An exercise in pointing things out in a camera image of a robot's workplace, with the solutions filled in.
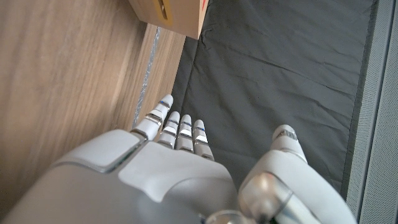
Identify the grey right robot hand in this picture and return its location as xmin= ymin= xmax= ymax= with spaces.
xmin=0 ymin=94 xmax=357 ymax=224

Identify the wooden coin box with slots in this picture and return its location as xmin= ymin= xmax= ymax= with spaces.
xmin=128 ymin=0 xmax=210 ymax=40

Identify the grey tape line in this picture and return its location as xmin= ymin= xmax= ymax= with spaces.
xmin=131 ymin=26 xmax=162 ymax=130

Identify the black fabric backdrop curtain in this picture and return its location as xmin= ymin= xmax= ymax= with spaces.
xmin=170 ymin=0 xmax=379 ymax=200

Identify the grey perforated metal panel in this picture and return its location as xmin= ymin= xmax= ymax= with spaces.
xmin=345 ymin=0 xmax=398 ymax=224

